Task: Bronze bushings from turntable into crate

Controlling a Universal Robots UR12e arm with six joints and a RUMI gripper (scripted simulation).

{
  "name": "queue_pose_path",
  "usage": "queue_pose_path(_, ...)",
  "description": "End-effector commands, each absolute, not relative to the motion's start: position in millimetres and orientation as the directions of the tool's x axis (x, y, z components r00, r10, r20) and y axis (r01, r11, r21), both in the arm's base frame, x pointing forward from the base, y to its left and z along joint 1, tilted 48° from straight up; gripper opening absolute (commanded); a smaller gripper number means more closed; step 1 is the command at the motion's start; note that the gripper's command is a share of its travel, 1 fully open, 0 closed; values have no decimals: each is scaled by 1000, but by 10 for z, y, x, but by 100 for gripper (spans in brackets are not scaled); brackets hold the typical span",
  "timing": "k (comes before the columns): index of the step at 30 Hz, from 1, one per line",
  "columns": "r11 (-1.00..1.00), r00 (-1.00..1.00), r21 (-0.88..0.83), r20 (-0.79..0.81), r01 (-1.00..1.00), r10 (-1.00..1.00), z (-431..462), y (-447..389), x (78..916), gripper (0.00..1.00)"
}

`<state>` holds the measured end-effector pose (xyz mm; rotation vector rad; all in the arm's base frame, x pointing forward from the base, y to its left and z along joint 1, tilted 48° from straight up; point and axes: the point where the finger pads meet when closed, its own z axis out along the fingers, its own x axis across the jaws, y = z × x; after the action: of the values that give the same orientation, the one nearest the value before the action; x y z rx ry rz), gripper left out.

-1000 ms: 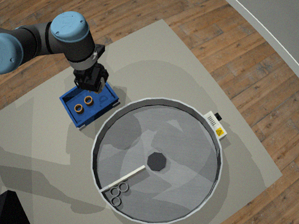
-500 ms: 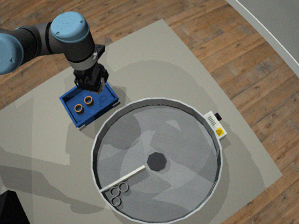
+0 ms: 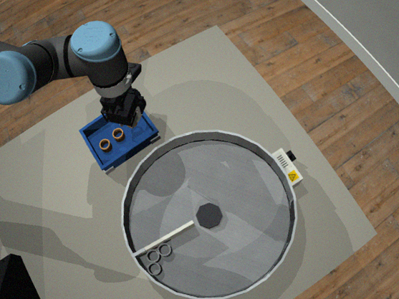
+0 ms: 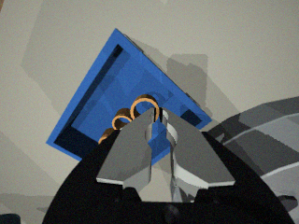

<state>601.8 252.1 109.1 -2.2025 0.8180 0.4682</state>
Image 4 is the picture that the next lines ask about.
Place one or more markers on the bronze bushing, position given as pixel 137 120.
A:
pixel 122 113
pixel 144 97
pixel 106 133

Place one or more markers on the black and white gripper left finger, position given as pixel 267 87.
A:
pixel 122 160

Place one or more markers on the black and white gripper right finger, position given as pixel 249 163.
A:
pixel 202 162

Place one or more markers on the blue crate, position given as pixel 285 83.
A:
pixel 113 82

